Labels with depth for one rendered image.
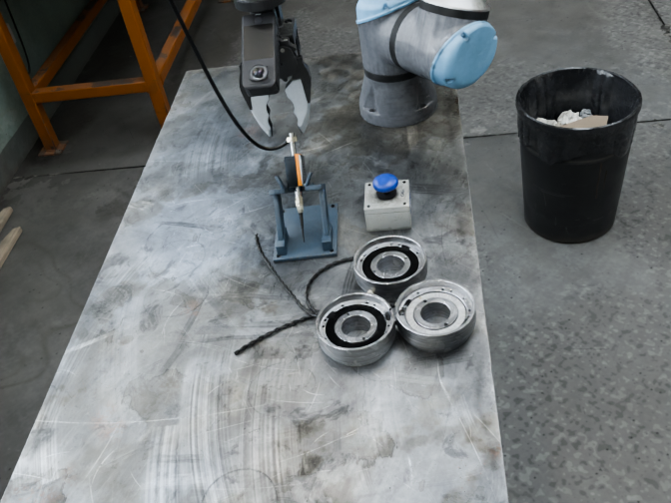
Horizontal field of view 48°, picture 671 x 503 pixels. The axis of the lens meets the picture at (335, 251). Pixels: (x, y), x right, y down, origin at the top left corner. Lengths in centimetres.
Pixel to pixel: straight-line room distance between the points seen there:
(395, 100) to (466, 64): 19
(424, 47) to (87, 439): 78
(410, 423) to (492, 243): 149
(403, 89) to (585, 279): 104
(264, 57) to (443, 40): 36
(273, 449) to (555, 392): 116
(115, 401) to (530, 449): 110
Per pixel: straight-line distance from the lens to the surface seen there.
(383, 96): 142
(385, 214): 117
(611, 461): 189
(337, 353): 98
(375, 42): 137
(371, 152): 138
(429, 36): 128
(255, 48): 103
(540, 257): 233
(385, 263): 111
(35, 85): 331
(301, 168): 114
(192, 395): 103
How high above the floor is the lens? 156
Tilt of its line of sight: 40 degrees down
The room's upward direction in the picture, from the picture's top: 11 degrees counter-clockwise
